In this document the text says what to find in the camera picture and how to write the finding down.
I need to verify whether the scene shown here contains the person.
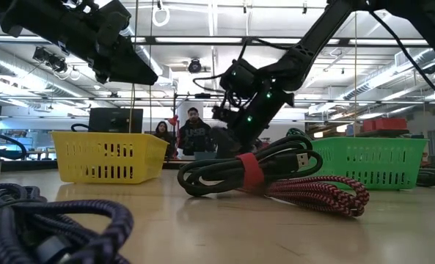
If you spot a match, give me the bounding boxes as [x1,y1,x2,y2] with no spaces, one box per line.
[153,120,177,159]
[178,106,216,157]

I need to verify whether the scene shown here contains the red storage bins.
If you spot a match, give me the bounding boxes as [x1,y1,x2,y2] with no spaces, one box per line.
[362,117,409,133]

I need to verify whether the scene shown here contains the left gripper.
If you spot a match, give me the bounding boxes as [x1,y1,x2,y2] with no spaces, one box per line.
[0,0,158,86]

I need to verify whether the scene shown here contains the black cable with red strap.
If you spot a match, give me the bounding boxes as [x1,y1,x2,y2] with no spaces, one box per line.
[176,134,323,197]

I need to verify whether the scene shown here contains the green braided cable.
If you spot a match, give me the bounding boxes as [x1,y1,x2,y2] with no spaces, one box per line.
[285,127,315,143]

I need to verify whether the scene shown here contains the thin hanging line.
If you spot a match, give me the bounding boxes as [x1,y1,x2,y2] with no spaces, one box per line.
[354,10,359,139]

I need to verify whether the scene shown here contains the yellow plastic basket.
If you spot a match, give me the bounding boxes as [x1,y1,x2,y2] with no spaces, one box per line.
[51,131,169,185]

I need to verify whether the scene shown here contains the black monitor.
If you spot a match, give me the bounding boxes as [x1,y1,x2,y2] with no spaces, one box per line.
[88,107,144,133]

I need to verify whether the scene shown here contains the purple braided cable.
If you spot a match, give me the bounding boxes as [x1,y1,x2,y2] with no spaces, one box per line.
[0,183,135,264]

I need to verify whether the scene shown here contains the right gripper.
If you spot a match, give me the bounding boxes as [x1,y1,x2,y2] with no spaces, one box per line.
[212,91,295,159]

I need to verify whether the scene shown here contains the yellowish hanging cable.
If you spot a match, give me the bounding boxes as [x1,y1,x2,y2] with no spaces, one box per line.
[128,0,140,133]

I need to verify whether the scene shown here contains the white hanging cable ring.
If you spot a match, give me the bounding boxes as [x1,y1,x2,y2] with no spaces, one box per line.
[152,5,171,28]

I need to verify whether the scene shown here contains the green plastic basket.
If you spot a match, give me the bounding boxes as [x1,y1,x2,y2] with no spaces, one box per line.
[310,136,429,191]

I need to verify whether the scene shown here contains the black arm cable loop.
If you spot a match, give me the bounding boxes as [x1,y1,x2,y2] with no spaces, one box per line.
[0,124,28,161]

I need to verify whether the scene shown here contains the red white braided cable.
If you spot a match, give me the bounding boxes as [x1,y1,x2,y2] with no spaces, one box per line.
[238,175,370,218]

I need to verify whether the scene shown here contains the black ceiling camera cluster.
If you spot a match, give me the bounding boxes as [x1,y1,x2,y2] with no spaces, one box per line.
[32,46,69,73]

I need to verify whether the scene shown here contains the white ceiling cable rings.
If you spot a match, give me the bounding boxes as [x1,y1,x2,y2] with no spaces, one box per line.
[54,65,82,82]

